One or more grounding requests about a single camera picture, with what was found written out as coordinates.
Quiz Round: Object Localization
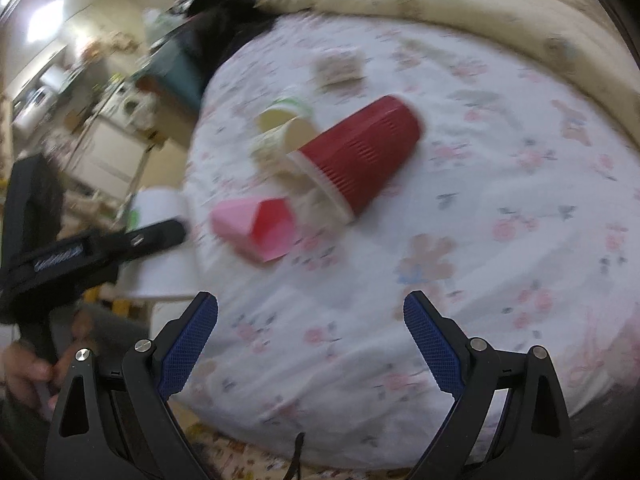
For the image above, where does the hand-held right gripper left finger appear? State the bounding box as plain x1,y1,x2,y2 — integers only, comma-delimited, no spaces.
44,290,219,480

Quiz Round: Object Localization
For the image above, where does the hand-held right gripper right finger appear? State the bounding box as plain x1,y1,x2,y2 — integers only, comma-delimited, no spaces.
403,290,573,480

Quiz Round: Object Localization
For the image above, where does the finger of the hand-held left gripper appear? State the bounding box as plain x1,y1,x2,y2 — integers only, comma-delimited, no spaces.
117,218,187,262

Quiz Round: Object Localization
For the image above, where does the red plastic cup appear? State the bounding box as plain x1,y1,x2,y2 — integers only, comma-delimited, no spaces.
285,94,426,224

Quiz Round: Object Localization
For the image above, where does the pink paper cup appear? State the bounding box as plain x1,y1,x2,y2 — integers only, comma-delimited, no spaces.
209,197,297,264

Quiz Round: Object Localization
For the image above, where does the cream paper cup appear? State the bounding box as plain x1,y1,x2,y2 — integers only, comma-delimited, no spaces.
251,116,321,196

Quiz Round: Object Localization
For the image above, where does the green rimmed paper cup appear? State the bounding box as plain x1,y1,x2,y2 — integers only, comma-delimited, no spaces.
256,96,315,135

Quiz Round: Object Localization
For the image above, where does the small patterned paper cup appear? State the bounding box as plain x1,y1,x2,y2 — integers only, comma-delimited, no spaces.
313,46,367,94

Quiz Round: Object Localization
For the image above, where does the person's left hand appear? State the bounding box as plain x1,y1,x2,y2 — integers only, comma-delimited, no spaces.
0,307,98,411

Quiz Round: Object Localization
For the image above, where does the white cylindrical container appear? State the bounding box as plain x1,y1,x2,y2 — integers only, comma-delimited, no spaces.
120,187,200,302

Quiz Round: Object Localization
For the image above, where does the floral white bed sheet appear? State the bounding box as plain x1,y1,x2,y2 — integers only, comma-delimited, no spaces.
167,10,640,472

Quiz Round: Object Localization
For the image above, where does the white cabinet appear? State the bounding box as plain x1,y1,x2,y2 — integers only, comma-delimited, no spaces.
72,117,148,203

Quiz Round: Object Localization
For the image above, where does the patterned floor mat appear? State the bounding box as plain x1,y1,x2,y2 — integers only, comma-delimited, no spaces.
172,402,418,480

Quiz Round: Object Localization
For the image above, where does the teal container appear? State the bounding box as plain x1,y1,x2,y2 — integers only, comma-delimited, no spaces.
142,42,203,113

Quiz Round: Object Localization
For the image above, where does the dark cloth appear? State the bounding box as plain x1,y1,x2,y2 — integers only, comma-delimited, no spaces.
187,0,283,73

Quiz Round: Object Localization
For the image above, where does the cream blanket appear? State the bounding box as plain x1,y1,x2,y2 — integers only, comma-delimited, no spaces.
254,0,640,161

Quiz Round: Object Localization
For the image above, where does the black strap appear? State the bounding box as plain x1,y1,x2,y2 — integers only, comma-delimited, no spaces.
284,431,307,480

